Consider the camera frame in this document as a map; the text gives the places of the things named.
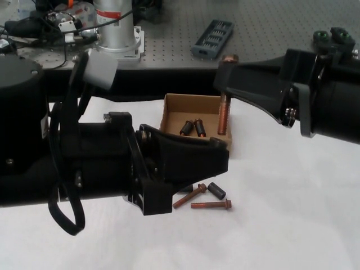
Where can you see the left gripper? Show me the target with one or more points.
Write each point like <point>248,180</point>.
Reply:
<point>107,157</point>

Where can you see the silver-white machine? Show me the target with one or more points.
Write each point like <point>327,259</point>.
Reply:
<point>115,28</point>

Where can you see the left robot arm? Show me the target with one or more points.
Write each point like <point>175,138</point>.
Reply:
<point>19,135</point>

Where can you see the metal bench with holes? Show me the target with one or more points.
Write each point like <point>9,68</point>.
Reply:
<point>267,28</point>

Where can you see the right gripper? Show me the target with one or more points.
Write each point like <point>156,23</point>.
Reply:
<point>301,69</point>

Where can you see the grey-blue screwdriver bit case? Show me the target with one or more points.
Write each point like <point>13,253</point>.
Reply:
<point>214,38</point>

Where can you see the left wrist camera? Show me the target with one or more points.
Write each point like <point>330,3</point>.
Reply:
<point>100,69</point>

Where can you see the cardboard box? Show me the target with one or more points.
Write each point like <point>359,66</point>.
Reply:
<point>197,112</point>

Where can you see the black sleeve with bolt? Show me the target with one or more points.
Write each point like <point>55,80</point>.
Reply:
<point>186,128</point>
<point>200,128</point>

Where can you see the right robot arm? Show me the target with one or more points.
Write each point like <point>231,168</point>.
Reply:
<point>337,107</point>

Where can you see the large copper bolt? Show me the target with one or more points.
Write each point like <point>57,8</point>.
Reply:
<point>224,115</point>

